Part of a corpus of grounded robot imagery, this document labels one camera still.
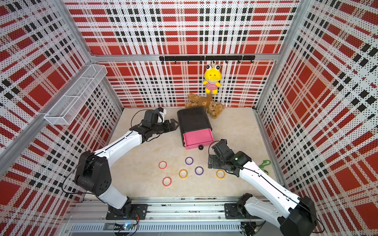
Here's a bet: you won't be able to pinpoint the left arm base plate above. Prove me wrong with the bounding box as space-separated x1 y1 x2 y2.
106 203 148 220

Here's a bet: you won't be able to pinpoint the red tape roll lower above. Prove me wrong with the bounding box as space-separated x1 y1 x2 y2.
162 177 172 187

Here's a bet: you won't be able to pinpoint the yellow frog plush toy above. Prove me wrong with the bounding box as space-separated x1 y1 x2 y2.
203 65 221 95

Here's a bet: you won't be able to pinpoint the brown teddy bear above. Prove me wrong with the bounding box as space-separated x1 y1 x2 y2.
185 93 225 119

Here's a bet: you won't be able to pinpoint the purple tape roll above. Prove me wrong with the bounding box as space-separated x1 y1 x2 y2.
185 157 194 165
195 166 204 176

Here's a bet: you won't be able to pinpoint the black hook rail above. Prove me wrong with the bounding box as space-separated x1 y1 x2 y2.
159 55 256 63

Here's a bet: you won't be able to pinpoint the red tape roll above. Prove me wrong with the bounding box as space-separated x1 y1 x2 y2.
162 177 172 187
158 161 167 170

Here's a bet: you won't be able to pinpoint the pink drawer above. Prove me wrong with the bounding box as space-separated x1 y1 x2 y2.
183 128 214 149

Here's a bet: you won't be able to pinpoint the red tape roll upper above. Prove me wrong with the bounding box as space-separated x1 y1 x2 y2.
158 161 167 170

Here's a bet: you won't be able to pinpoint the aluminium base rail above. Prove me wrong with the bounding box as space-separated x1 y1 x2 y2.
59 197 271 236

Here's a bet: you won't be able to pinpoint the yellow tape roll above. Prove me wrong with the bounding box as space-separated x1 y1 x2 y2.
216 170 225 179
179 169 188 179

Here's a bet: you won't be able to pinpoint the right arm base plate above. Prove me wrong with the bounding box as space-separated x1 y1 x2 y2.
224 203 249 219

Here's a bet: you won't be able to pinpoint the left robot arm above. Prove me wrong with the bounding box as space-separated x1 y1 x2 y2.
74 107 179 210

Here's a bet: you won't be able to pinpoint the black drawer cabinet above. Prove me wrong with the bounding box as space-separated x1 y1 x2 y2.
177 107 212 147

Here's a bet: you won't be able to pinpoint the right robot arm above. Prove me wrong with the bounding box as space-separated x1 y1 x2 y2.
208 139 321 236

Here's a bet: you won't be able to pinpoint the white wire mesh basket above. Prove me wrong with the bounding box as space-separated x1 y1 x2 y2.
44 64 107 125

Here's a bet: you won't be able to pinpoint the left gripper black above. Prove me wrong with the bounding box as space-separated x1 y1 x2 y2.
152 118 180 134

